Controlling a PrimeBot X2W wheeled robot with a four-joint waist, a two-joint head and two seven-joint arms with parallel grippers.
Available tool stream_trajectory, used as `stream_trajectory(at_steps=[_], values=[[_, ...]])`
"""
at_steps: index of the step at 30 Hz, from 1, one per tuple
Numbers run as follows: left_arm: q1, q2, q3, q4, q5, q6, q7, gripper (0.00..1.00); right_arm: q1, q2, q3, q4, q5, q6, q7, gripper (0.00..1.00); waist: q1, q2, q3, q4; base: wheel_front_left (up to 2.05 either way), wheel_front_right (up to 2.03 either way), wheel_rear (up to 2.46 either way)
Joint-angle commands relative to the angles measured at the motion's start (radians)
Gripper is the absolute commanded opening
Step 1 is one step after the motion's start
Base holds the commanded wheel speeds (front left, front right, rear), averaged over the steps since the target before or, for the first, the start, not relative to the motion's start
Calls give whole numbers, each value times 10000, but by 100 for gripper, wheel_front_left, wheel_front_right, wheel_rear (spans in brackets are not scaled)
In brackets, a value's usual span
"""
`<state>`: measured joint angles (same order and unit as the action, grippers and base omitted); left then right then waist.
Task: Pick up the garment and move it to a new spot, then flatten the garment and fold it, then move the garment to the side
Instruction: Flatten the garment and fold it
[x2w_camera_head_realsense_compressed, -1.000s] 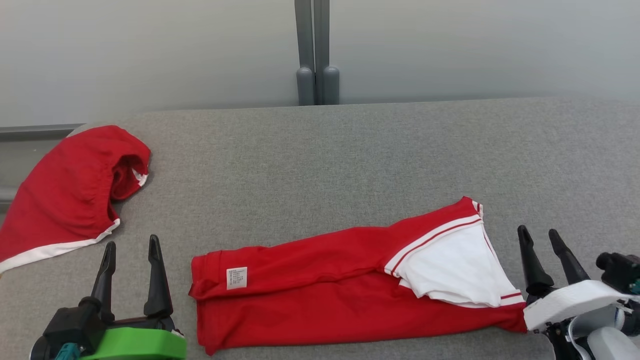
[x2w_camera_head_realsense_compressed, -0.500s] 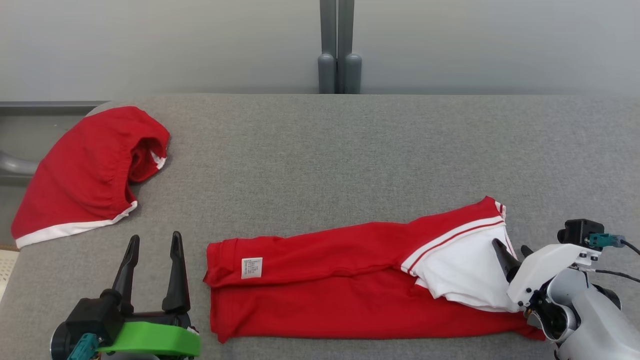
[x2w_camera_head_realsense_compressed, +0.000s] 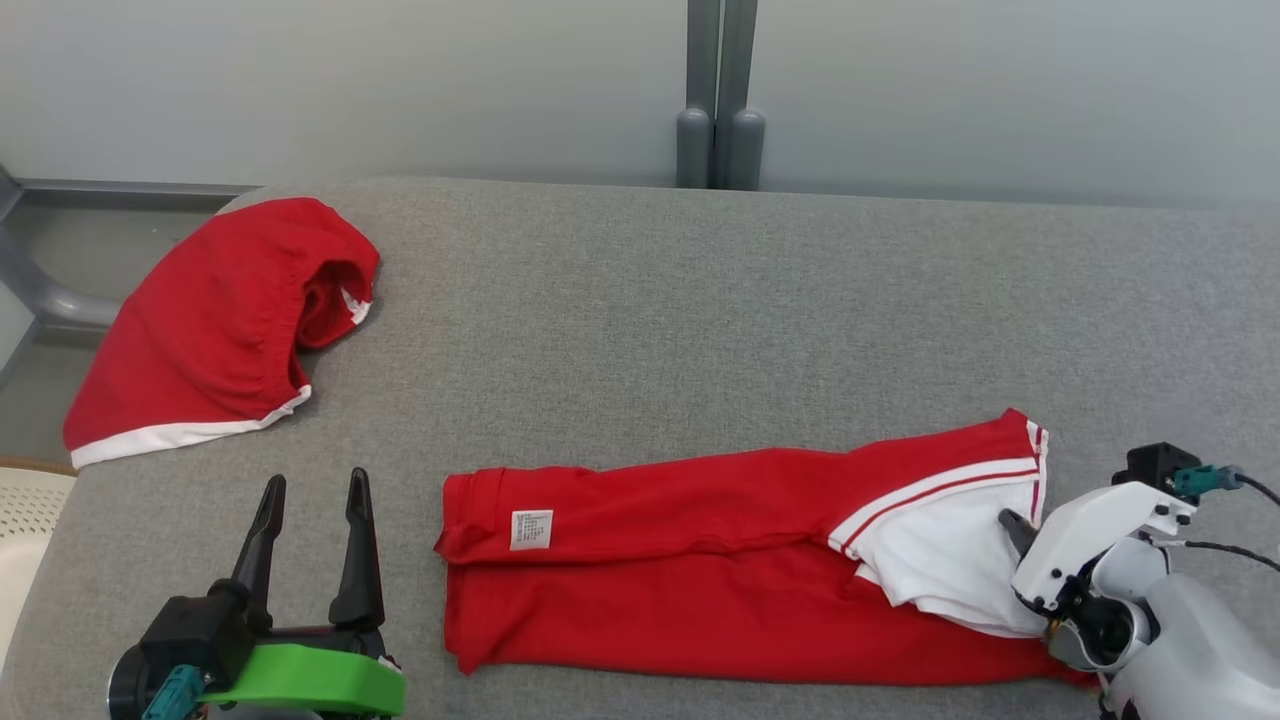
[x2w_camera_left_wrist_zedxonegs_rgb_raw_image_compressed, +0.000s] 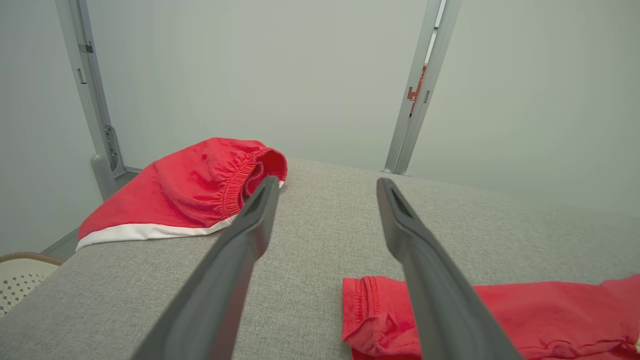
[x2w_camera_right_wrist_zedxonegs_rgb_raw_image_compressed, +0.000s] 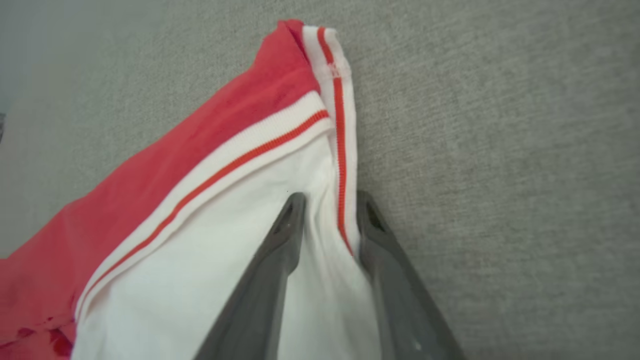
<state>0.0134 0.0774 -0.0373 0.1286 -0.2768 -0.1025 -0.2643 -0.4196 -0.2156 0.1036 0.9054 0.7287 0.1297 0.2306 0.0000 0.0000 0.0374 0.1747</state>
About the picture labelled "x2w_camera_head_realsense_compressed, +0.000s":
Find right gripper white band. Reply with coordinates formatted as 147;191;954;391
997;483;1199;613

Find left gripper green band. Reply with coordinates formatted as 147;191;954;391
205;467;407;718

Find red shorts with white trim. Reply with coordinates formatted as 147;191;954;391
62;197;382;471

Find red jersey with black lettering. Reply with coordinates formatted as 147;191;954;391
435;408;1101;691

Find white perforated laundry basket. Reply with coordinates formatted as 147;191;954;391
0;465;79;669

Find left camera cable teal plug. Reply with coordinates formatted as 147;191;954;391
140;665;208;720

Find grey curved partition bracket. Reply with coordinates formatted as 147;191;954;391
0;165;126;333

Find grey partition base rail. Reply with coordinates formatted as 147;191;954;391
15;178;259;213

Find grey partition post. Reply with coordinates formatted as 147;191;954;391
677;0;723;189
712;0;767;191

